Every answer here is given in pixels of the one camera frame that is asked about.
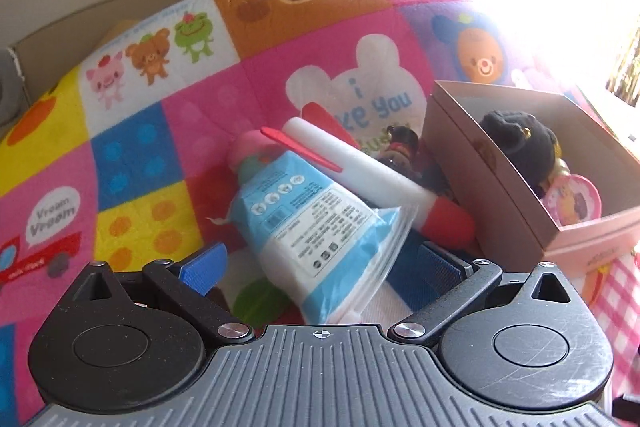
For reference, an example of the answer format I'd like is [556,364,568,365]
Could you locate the black plush toy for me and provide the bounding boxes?
[479,109,560,198]

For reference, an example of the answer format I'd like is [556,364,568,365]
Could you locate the small cartoon figurine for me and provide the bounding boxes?
[375,124,426,180]

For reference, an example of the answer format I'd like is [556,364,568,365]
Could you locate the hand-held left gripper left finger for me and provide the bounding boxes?
[75,243,256,346]

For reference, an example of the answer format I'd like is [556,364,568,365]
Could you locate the pink cardboard box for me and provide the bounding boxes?
[421,80,640,280]

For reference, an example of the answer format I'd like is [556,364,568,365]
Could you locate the colourful cartoon play mat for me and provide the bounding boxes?
[0,0,640,427]

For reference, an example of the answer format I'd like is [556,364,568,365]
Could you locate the white and red foam rocket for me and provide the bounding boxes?
[260,102,477,250]

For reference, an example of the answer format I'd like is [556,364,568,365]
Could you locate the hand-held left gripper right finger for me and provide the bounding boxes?
[387,242,577,348]

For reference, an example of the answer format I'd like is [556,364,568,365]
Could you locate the blue wet wipes pack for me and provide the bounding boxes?
[220,151,418,325]

